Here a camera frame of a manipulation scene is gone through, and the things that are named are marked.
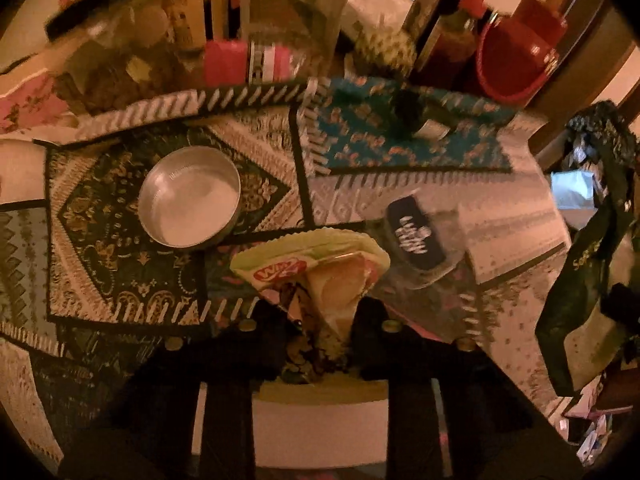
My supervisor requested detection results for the patchwork tablecloth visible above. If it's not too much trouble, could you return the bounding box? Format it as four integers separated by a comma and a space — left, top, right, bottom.
0, 75, 576, 480

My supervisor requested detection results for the red sauce bottle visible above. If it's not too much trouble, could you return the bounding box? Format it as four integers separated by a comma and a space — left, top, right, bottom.
425, 0, 491, 81

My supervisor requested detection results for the green yellow snack wrapper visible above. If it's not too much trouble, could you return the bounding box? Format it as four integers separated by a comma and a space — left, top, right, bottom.
230, 227, 391, 376

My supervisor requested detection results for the clear glass bottle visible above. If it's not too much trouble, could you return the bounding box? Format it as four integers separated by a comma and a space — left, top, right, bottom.
165, 0, 208, 61

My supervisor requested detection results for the dark green plastic bag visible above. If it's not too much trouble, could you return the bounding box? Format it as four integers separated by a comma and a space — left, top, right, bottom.
534, 130, 640, 397

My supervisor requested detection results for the dark wine bottle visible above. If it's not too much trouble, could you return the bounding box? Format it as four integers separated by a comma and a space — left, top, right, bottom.
220, 0, 242, 41

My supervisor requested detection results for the round metal tin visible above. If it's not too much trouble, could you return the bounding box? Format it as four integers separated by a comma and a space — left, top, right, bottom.
137, 146, 242, 250

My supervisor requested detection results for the brown wooden door frame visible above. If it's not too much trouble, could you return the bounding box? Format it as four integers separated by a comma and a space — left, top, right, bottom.
525, 0, 640, 171

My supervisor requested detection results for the pink floral box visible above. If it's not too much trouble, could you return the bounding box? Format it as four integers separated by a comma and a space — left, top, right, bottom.
0, 67, 76, 136

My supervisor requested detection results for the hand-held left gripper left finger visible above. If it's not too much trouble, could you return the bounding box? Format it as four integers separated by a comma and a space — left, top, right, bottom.
57, 304, 303, 480

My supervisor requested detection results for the small dark bottle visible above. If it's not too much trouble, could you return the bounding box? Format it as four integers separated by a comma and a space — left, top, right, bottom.
390, 95, 453, 141

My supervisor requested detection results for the red plastic jug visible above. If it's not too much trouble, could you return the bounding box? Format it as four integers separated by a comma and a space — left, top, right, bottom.
475, 0, 568, 106

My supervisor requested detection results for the white plastic bag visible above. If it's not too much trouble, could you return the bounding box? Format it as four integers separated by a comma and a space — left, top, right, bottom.
550, 170, 601, 211

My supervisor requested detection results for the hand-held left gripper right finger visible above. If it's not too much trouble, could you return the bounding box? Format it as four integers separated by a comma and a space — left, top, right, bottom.
349, 299, 587, 480

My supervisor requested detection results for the dark rectangular box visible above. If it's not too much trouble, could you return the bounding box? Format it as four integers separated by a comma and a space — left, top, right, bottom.
402, 0, 463, 56

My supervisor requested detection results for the dark printed cloth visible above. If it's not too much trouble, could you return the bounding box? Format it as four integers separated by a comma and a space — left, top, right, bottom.
565, 100, 640, 171

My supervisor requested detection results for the large clear glass jar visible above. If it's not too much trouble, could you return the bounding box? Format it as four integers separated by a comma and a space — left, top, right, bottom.
245, 0, 356, 81

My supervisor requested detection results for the glass pickle jar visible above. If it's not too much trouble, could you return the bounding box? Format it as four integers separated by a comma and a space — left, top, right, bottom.
45, 0, 186, 113

